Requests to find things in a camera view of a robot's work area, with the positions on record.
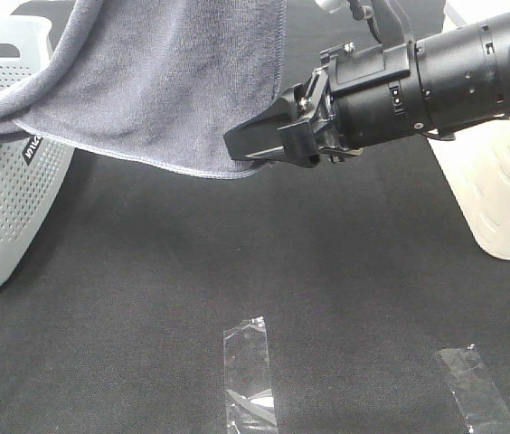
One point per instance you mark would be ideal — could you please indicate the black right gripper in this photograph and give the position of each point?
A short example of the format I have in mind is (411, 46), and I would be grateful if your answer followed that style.
(352, 101)

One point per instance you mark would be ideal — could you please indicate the grey towel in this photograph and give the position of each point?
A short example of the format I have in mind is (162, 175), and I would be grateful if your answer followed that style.
(156, 82)

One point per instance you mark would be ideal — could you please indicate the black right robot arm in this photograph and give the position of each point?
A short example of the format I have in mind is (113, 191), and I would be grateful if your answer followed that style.
(464, 73)

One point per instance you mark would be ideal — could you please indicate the grey storage box lid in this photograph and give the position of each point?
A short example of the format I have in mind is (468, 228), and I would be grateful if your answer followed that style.
(458, 13)

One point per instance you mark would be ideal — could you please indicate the cream storage box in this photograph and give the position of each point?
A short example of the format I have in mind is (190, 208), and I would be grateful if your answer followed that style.
(476, 164)

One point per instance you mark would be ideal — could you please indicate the grey perforated laundry basket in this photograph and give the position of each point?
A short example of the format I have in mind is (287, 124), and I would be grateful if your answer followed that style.
(32, 170)

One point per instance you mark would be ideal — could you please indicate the clear tape strip centre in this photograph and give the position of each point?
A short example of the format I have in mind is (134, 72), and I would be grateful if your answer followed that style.
(248, 392)

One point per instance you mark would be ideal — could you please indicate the clear tape strip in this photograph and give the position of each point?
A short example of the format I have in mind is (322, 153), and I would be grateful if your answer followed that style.
(479, 401)
(248, 392)

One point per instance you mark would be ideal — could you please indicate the clear tape strip right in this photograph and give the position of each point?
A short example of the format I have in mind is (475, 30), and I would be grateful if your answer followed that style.
(479, 401)

